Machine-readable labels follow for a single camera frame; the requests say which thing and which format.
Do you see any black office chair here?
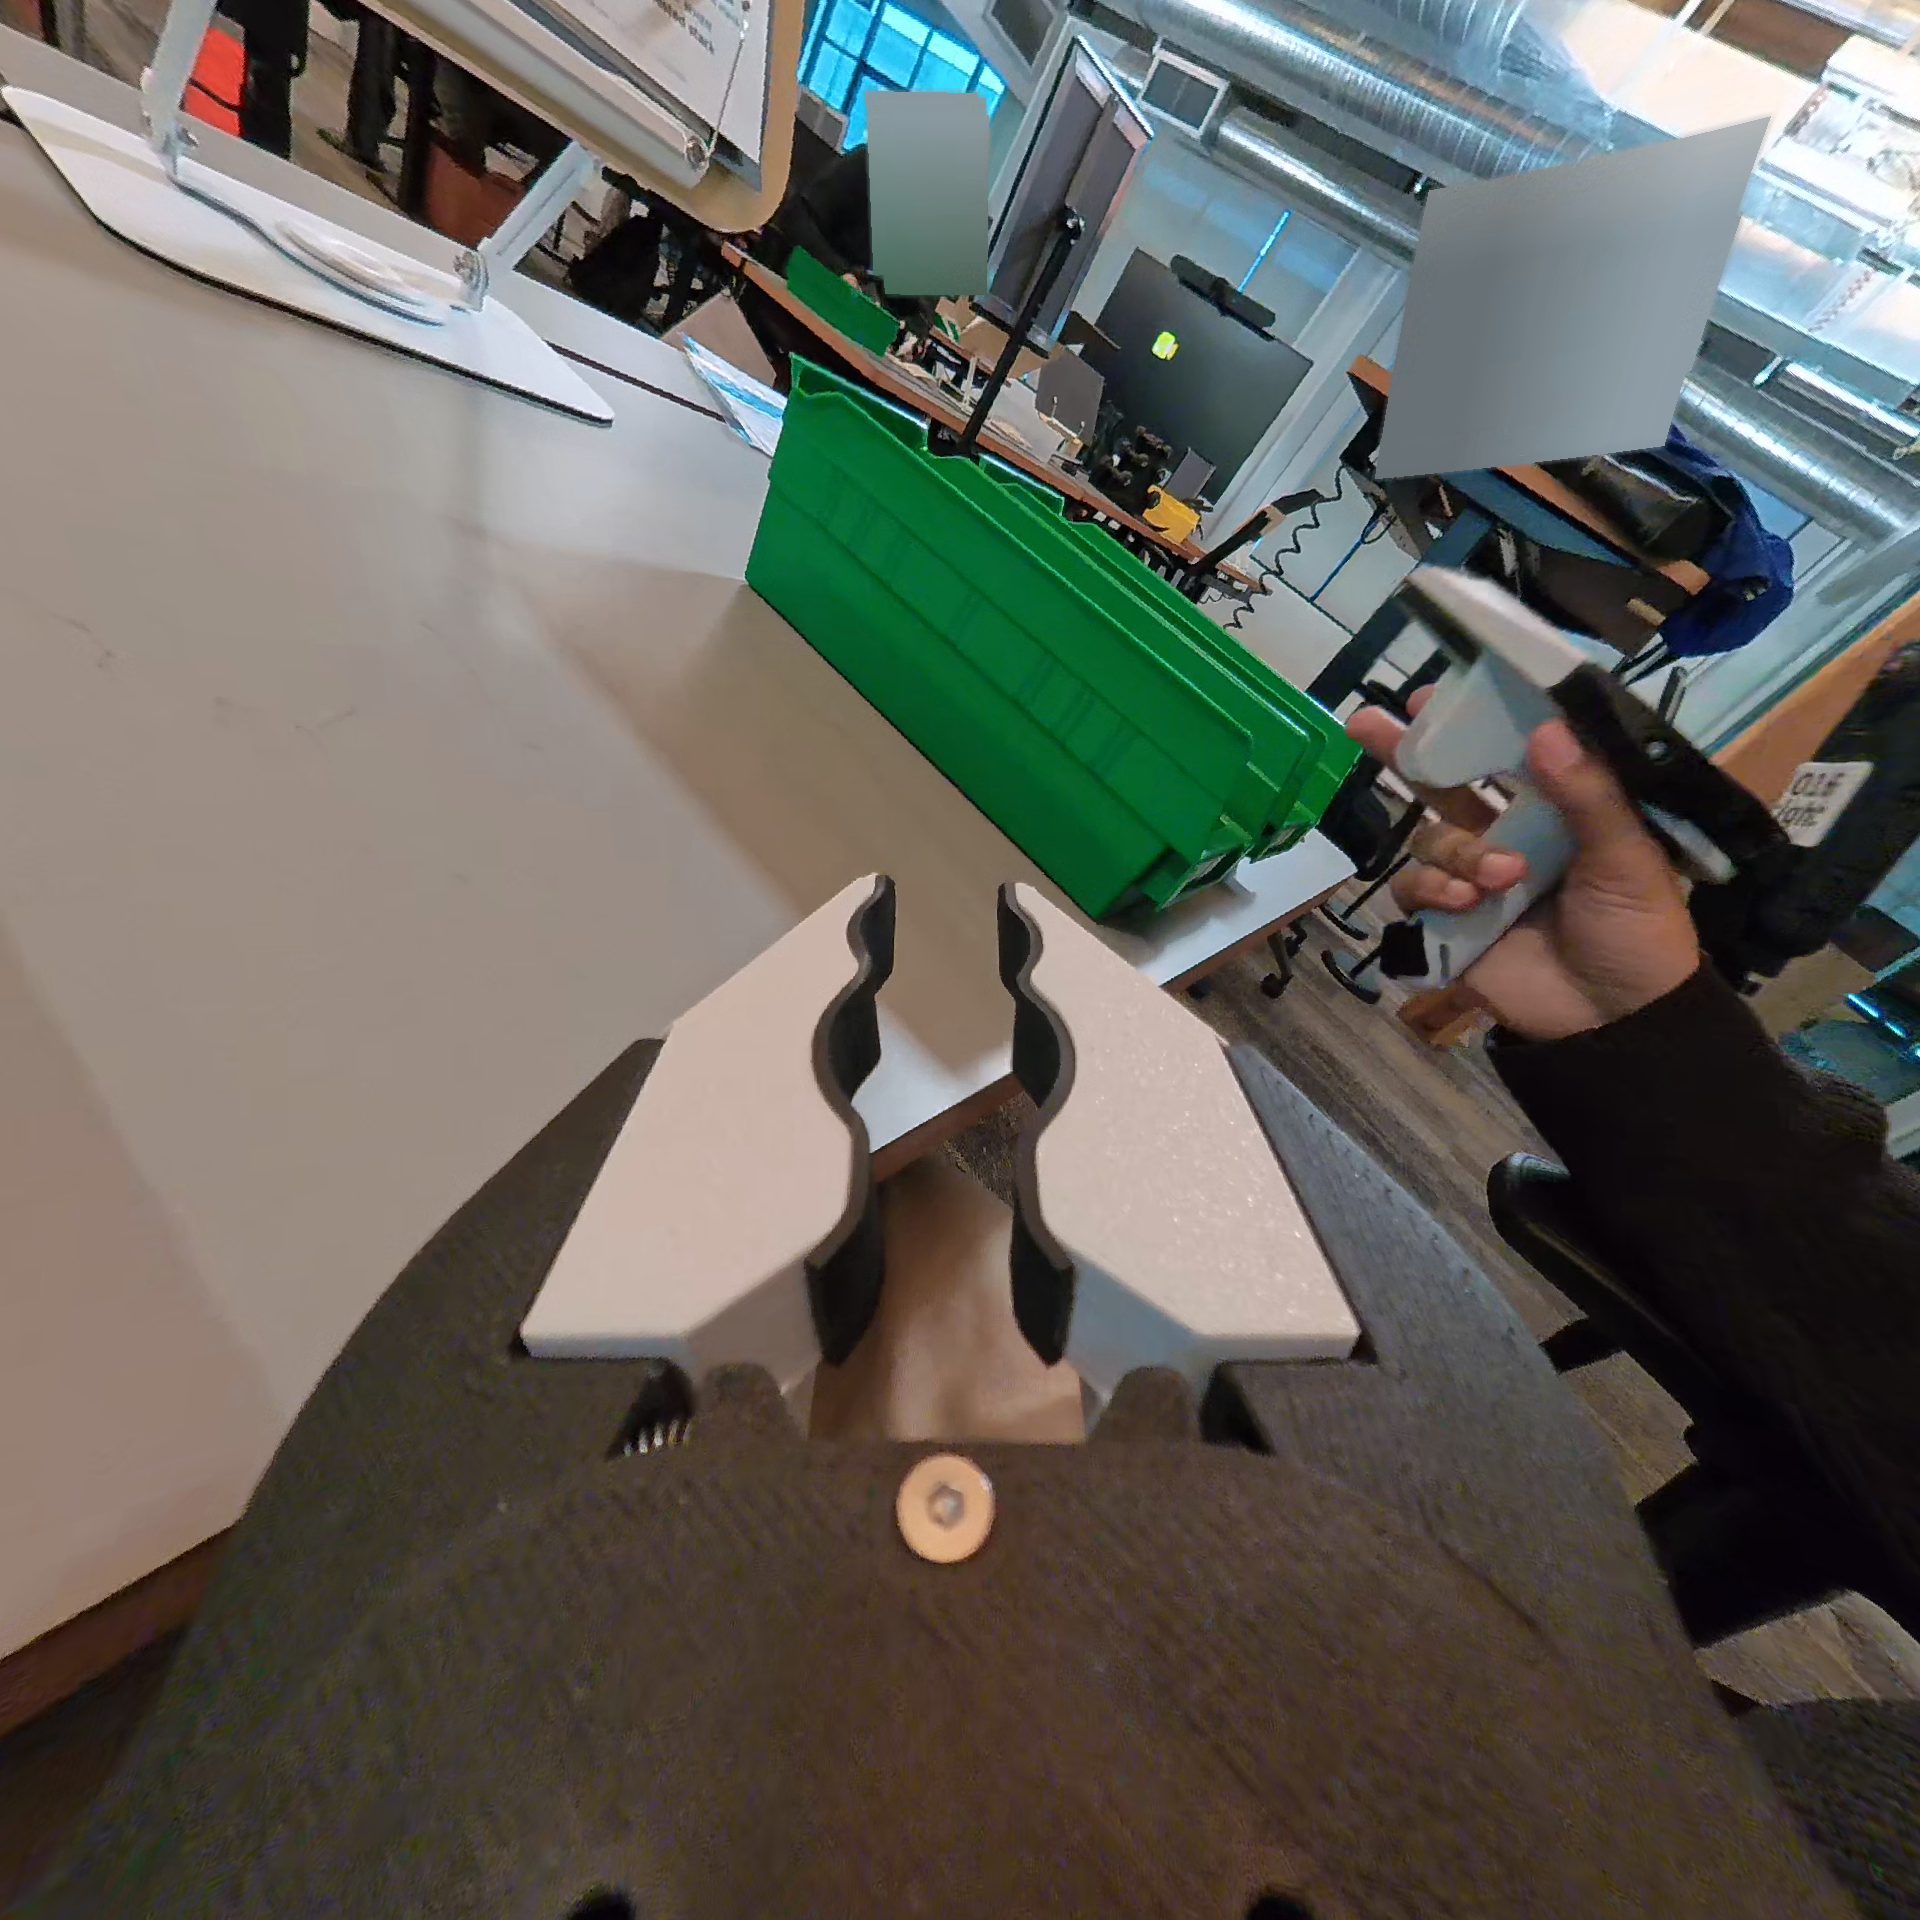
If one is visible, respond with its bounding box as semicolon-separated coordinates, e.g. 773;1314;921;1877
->
1488;1153;1719;1373

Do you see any clear bag of papers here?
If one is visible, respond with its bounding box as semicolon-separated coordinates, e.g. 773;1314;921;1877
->
682;334;793;452

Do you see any person's right hand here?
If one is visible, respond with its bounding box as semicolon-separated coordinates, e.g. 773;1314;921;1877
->
1346;705;1705;1040

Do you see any white printed sign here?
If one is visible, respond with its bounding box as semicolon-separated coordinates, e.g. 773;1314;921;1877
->
1770;758;1877;842

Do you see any white document stand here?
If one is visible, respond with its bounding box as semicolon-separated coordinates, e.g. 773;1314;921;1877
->
0;0;805;429

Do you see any grey pole-mounted monitor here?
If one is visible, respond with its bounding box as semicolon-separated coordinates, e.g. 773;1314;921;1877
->
983;33;1162;350

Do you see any printed instruction sheet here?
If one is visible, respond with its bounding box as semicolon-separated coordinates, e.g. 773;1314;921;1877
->
518;0;770;169

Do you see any black monitor pole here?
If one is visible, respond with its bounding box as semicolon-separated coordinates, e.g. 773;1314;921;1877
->
928;210;1086;459

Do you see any grey desk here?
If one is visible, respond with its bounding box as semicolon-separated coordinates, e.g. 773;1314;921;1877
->
0;29;1360;1667

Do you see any person's right forearm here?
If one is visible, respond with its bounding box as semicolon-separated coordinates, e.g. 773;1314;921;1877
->
1487;960;1920;1653

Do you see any small green bin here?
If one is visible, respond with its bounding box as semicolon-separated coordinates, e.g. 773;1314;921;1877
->
785;245;903;357

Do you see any large black television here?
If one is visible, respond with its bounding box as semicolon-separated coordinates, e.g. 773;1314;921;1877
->
1094;246;1317;500

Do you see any silver spiral duct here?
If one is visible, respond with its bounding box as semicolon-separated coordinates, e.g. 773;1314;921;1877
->
1679;376;1920;545

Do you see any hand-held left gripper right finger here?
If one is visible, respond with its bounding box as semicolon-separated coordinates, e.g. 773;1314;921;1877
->
997;880;1368;1409

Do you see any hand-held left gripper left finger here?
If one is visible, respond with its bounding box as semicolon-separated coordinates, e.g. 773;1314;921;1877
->
518;874;903;1373

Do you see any blue jacket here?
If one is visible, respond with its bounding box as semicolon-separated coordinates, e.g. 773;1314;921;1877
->
1657;422;1797;664

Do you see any black webcam bar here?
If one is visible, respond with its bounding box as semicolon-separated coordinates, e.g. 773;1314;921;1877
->
1170;252;1280;324

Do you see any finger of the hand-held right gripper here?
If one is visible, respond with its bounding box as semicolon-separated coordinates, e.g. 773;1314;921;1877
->
1399;564;1597;701

